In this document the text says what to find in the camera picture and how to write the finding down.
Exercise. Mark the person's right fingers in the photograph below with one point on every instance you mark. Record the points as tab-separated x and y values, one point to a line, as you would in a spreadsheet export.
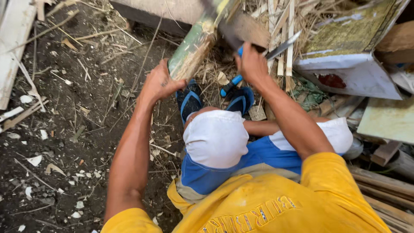
241	66

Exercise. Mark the white painted board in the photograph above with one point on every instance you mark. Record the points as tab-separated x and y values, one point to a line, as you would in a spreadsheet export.
14	48

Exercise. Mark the grey pipe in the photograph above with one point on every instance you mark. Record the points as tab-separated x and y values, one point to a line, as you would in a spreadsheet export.
403	164

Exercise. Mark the pale green board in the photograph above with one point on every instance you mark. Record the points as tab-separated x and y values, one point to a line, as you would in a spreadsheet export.
388	119

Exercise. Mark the weathered wooden strip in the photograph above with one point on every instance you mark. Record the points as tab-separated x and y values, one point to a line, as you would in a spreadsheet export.
22	116

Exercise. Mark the grey concrete block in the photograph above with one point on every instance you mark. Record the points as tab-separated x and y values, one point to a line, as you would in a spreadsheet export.
161	11

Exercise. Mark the green netting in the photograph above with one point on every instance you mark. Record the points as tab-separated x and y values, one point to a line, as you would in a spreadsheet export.
305	92

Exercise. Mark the small woven scrap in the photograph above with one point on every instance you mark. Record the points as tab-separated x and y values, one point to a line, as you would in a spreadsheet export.
257	113

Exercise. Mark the green bamboo pole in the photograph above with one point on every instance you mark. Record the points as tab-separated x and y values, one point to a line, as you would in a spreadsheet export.
194	45

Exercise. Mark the pile of bamboo strips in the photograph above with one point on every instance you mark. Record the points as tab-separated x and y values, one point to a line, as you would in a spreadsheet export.
284	19

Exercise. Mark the weathered wooden planks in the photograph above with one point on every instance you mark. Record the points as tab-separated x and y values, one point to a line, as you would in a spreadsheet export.
336	106

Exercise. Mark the brown wooden plank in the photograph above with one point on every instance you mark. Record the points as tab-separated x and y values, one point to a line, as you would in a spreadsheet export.
396	42

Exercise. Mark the blue flip-flop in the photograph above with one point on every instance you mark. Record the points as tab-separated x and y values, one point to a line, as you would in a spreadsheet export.
189	100
241	100

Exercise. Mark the person's left hand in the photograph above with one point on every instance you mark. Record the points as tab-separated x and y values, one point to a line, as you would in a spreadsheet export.
158	84

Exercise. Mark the brown wooden chopping block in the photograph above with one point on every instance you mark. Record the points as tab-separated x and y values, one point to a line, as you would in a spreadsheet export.
250	29

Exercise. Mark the white box with mossy top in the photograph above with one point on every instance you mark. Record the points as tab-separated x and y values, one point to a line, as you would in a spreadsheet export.
349	64

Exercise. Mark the blue and white shorts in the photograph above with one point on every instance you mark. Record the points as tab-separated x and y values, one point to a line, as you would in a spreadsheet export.
216	139

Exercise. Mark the yellow shirt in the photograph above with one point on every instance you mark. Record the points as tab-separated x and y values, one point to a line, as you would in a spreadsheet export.
291	200

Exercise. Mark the small wooden block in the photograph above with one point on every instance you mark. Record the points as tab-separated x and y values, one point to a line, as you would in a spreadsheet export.
385	152

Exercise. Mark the scattered white fragments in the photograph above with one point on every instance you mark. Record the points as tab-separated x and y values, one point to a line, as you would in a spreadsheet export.
35	160

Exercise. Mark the grey metal knife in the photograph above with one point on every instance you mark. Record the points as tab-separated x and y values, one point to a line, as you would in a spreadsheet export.
284	45

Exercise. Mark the stack of bamboo slats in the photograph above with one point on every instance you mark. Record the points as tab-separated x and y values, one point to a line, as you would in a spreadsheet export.
385	191

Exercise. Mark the person's right hand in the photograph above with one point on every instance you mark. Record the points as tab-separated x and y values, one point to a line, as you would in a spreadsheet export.
254	66

